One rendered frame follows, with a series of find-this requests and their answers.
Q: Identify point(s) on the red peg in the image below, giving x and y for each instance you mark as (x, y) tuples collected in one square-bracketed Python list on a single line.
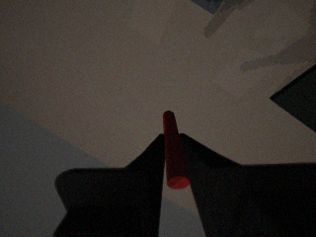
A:
[(176, 169)]

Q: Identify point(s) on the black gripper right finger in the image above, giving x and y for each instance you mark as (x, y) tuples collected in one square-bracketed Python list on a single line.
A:
[(222, 187)]

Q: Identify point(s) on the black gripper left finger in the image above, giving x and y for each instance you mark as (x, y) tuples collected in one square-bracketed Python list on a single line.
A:
[(139, 184)]

